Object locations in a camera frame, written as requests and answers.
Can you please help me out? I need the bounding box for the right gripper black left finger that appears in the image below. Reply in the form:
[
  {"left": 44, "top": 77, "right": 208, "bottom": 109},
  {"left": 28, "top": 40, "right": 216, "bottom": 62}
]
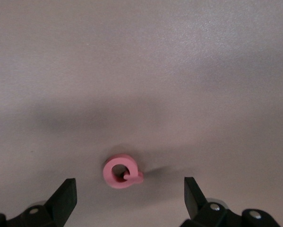
[{"left": 0, "top": 178, "right": 77, "bottom": 227}]

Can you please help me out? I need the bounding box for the brown table cover mat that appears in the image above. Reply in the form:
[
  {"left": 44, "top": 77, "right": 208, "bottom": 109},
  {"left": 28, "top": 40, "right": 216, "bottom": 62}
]
[{"left": 0, "top": 0, "right": 283, "bottom": 227}]

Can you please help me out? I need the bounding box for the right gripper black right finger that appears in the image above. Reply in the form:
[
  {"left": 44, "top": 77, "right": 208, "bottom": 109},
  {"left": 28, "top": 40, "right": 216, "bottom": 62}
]
[{"left": 181, "top": 176, "right": 280, "bottom": 227}]

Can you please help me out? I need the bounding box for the red letter Q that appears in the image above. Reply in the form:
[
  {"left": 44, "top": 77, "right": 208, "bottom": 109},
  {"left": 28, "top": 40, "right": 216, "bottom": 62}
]
[{"left": 103, "top": 154, "right": 144, "bottom": 189}]

